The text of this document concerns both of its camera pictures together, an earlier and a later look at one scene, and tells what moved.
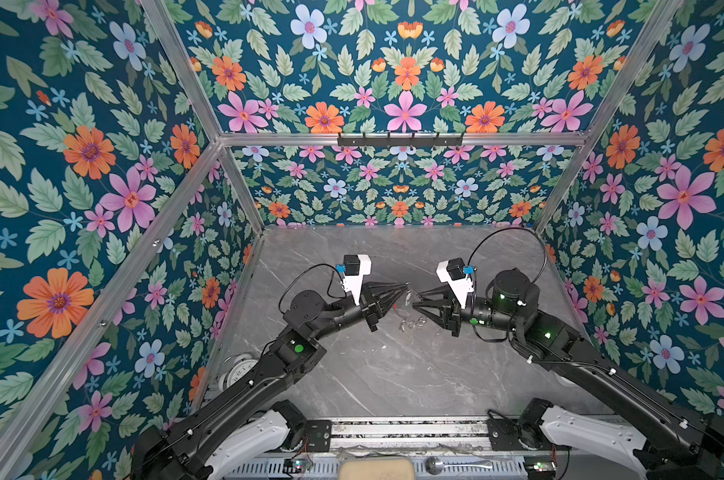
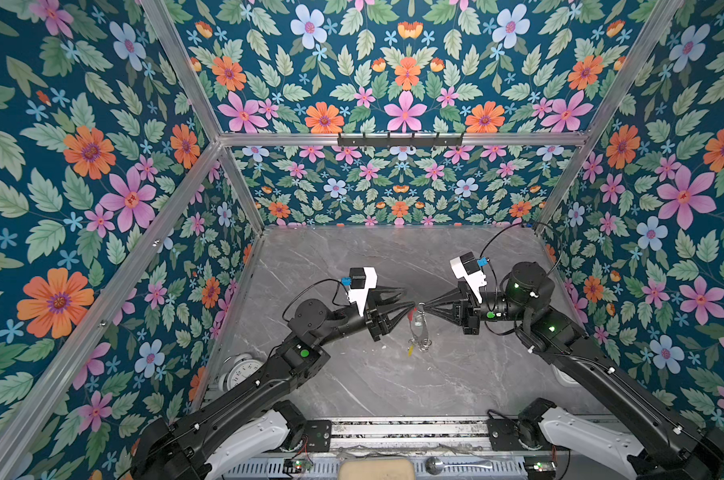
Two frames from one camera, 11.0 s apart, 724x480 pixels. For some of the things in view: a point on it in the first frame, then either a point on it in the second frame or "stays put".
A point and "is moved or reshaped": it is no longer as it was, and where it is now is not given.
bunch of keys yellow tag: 412,324 → 422,344
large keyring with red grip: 401,312 is moved or reshaped
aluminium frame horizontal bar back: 333,139 stays put
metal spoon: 435,465 stays put
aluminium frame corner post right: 639,57 stays put
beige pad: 376,468 stays put
